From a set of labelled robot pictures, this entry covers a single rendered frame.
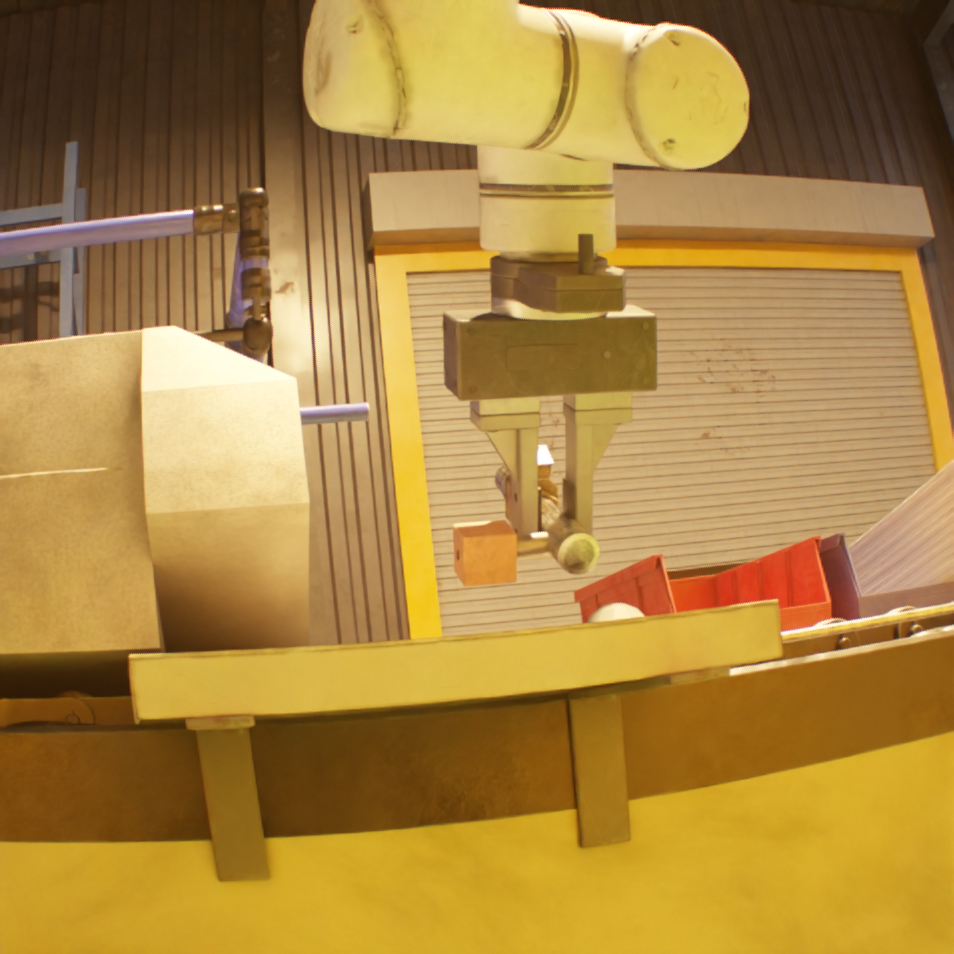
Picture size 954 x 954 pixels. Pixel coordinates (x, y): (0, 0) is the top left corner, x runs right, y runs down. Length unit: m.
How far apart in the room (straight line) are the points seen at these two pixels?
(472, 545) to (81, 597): 0.26
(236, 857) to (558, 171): 0.45
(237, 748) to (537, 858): 0.18
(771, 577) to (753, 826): 0.73
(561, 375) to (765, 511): 11.30
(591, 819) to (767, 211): 11.85
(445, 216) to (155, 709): 11.08
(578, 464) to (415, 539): 10.35
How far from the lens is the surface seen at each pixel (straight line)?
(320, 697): 0.58
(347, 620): 11.22
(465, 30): 0.67
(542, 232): 0.84
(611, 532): 11.65
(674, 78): 0.72
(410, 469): 11.33
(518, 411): 0.88
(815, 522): 12.36
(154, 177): 12.17
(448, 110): 0.68
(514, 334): 0.86
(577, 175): 0.84
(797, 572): 1.45
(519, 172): 0.84
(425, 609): 11.18
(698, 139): 0.73
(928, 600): 1.43
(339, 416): 2.20
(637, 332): 0.88
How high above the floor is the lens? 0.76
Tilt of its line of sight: 10 degrees up
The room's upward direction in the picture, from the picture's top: 6 degrees counter-clockwise
